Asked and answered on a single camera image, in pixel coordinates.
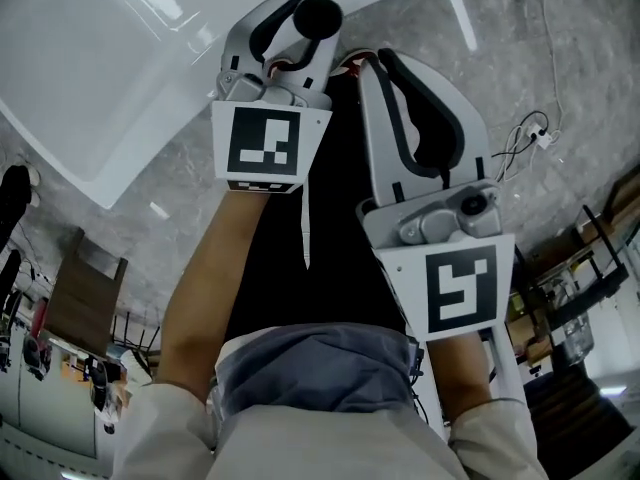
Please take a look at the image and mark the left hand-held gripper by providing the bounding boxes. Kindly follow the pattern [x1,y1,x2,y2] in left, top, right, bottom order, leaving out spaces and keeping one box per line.
[209,0,343,196]

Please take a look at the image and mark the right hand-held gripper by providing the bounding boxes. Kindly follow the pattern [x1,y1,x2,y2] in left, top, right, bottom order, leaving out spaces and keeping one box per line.
[354,47,517,344]

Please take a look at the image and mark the person's right forearm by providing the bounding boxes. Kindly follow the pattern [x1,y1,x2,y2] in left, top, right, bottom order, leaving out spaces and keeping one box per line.
[424,330,494,427]

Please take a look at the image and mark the person's left forearm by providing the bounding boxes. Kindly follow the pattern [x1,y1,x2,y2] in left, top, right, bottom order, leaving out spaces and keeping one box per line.
[152,187,311,399]

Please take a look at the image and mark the white bathtub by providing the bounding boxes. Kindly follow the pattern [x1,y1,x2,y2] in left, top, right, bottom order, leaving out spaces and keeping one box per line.
[0,0,640,210]

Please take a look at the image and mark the person's red white shoe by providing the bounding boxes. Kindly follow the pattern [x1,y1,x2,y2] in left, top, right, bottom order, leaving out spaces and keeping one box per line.
[327,50,384,80]

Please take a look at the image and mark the person's black trousers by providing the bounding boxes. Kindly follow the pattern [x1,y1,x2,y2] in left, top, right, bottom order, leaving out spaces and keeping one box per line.
[227,80,409,342]

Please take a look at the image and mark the black metal shelf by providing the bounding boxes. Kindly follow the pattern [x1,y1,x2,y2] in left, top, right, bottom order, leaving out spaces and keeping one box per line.
[514,170,640,369]

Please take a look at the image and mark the person's grey shirt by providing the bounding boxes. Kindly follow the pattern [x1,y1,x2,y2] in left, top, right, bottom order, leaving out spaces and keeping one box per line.
[213,321,419,422]

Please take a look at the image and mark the dark wooden side table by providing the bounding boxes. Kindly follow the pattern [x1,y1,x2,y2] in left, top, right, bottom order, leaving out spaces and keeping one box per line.
[43,226,130,360]

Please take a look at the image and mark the person's beige overshirt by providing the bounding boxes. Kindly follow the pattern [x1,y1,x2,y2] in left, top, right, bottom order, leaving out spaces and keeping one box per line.
[112,380,551,480]

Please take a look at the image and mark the white power strip with cables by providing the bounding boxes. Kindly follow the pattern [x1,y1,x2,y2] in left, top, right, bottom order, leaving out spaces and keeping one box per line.
[492,110,549,162]

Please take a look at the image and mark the white drawstring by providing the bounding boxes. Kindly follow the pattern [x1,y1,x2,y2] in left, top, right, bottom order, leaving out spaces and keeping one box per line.
[298,180,314,272]

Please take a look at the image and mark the long white cable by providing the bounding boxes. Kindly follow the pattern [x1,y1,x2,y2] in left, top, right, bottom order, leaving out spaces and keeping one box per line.
[537,0,566,134]

